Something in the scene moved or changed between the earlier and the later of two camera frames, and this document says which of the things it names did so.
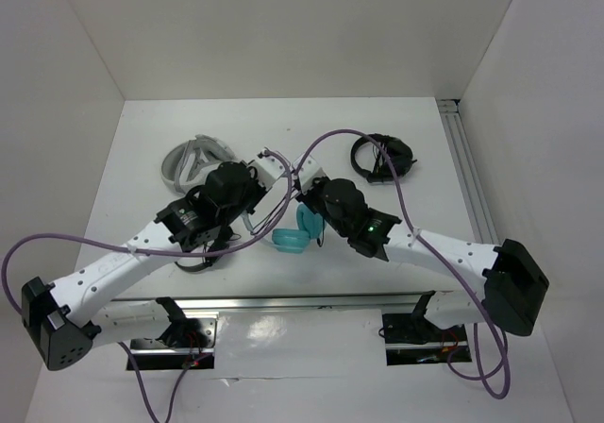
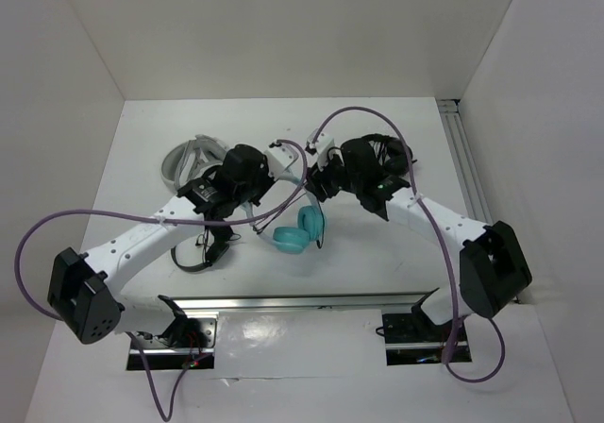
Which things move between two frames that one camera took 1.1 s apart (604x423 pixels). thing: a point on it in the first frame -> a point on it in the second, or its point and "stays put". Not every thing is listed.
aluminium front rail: [202, 304] stays put
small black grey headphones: [207, 263] stays put
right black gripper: [307, 197] -> [315, 177]
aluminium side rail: [472, 185] stays put
